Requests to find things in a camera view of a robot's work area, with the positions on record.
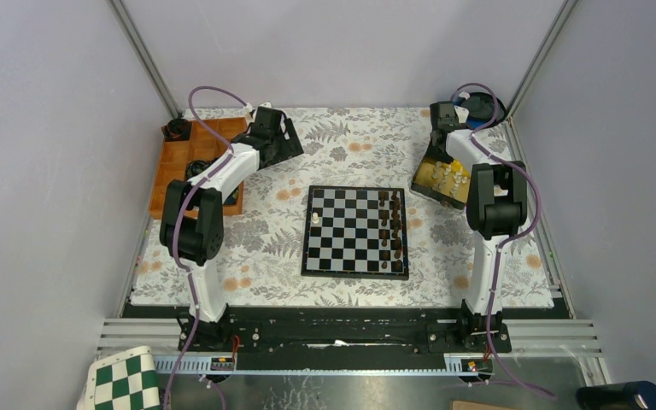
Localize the dark rolled cloth in tray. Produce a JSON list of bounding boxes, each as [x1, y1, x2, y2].
[[184, 160, 214, 180]]

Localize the dark chess pieces row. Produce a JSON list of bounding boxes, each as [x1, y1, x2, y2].
[[378, 190, 404, 274]]

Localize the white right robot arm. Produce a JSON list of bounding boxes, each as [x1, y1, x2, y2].
[[430, 101, 528, 316]]

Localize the dark rolled cloth corner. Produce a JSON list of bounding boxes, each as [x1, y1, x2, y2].
[[161, 118, 192, 143]]

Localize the floral white table mat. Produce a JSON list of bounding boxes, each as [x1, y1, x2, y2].
[[130, 106, 555, 309]]

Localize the blue black cloth bundle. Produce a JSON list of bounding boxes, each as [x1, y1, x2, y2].
[[454, 91, 495, 126]]

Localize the black white chess board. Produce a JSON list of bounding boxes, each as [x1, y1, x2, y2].
[[301, 185, 409, 280]]

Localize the orange wooden divided tray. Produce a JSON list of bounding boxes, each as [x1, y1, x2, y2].
[[149, 118, 247, 220]]

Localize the dark cylinder bottle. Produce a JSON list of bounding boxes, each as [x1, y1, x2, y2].
[[575, 381, 656, 410]]

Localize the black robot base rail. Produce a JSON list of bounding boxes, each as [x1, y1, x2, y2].
[[176, 307, 512, 371]]

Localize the gold metal tin box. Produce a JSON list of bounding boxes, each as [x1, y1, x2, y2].
[[410, 146, 471, 209]]

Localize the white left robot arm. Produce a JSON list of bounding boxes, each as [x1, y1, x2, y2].
[[160, 105, 303, 351]]

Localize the green white rolled chess mat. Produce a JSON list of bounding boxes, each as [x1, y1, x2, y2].
[[77, 346, 162, 410]]

